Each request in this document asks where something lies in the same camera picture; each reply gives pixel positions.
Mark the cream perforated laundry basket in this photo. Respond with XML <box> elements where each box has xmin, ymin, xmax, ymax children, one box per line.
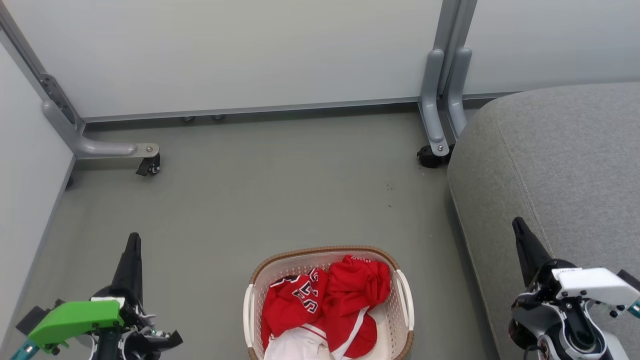
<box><xmin>243</xmin><ymin>245</ymin><xmax>415</xmax><ymax>360</ymax></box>

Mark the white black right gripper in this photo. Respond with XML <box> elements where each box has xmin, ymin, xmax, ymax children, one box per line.
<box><xmin>511</xmin><ymin>216</ymin><xmax>640</xmax><ymax>309</ymax></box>

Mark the grey metal partition leg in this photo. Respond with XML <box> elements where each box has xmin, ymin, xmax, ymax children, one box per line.
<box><xmin>446</xmin><ymin>47</ymin><xmax>474</xmax><ymax>141</ymax></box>
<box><xmin>418</xmin><ymin>48</ymin><xmax>450</xmax><ymax>157</ymax></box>
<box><xmin>42</xmin><ymin>99</ymin><xmax>160</xmax><ymax>160</ymax></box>

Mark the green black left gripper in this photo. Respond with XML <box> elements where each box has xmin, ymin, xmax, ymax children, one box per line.
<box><xmin>27</xmin><ymin>232</ymin><xmax>184</xmax><ymax>352</ymax></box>

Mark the red lettered sports garment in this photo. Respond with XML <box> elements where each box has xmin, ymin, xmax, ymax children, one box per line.
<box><xmin>261</xmin><ymin>268</ymin><xmax>330</xmax><ymax>350</ymax></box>

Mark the white garment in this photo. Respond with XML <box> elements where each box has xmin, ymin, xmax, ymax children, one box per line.
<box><xmin>263</xmin><ymin>325</ymin><xmax>337</xmax><ymax>360</ymax></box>

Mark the plain red garment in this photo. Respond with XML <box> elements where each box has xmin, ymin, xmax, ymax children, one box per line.
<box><xmin>320</xmin><ymin>254</ymin><xmax>392</xmax><ymax>360</ymax></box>

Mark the grey fabric sofa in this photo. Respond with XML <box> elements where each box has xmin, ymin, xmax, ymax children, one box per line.
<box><xmin>447</xmin><ymin>82</ymin><xmax>640</xmax><ymax>360</ymax></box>

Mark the grey metal partition post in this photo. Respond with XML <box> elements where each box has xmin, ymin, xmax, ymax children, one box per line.
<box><xmin>0</xmin><ymin>0</ymin><xmax>84</xmax><ymax>132</ymax></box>
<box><xmin>434</xmin><ymin>0</ymin><xmax>479</xmax><ymax>97</ymax></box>

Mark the grey partition base rail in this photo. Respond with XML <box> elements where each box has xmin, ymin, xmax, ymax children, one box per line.
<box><xmin>81</xmin><ymin>96</ymin><xmax>422</xmax><ymax>124</ymax></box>
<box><xmin>462</xmin><ymin>90</ymin><xmax>523</xmax><ymax>102</ymax></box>

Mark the black caster wheel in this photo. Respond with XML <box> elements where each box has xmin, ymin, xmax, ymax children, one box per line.
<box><xmin>135</xmin><ymin>153</ymin><xmax>162</xmax><ymax>177</ymax></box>
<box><xmin>417</xmin><ymin>143</ymin><xmax>455</xmax><ymax>169</ymax></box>

